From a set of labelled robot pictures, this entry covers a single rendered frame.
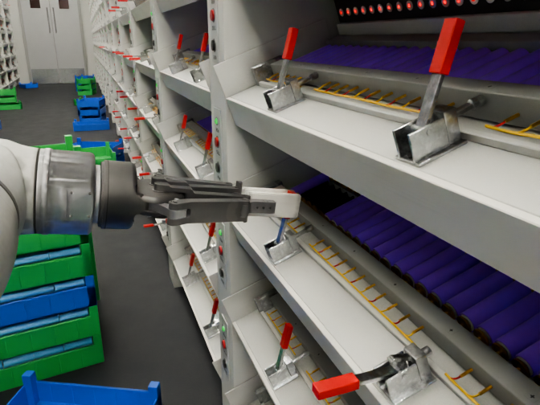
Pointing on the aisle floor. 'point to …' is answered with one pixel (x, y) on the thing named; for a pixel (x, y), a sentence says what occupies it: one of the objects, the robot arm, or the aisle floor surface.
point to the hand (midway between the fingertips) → (269, 202)
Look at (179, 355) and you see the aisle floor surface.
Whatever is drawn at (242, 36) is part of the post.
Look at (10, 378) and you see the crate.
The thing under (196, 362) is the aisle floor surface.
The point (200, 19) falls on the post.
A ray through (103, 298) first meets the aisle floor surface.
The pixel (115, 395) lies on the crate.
